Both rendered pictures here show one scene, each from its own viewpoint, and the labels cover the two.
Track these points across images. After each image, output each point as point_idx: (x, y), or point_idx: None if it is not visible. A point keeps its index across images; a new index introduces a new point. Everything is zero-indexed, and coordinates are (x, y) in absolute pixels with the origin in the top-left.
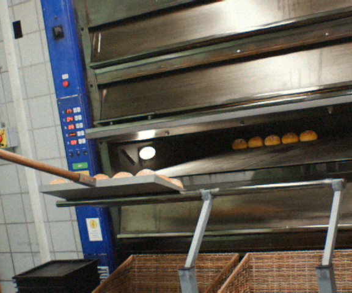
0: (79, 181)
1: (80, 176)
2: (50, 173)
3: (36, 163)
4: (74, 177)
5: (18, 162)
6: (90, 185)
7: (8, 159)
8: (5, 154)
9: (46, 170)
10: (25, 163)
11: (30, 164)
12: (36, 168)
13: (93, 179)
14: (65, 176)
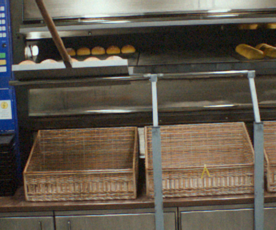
0: (69, 61)
1: (69, 57)
2: (62, 52)
3: (62, 43)
4: (68, 57)
5: (58, 40)
6: (69, 66)
7: (57, 36)
8: (57, 33)
9: (63, 49)
10: (60, 41)
11: (61, 43)
12: (61, 47)
13: (72, 61)
14: (66, 56)
